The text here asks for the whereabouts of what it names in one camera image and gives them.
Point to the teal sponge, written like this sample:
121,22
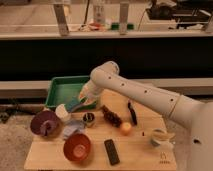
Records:
73,104

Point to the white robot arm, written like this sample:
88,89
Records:
194,115

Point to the orange fruit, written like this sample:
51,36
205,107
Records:
125,128

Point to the purple bowl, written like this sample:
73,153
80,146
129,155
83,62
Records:
44,123

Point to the black dish brush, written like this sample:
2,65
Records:
132,112

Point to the black remote control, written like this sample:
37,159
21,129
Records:
111,152

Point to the small metal cup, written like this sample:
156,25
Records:
89,119

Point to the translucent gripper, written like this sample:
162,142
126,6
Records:
87,103

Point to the grey cloth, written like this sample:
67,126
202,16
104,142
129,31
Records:
74,126

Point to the white cup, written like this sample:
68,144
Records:
62,113

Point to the red-brown bowl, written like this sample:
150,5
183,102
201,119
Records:
77,147

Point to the green plastic tray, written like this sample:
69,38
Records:
63,89

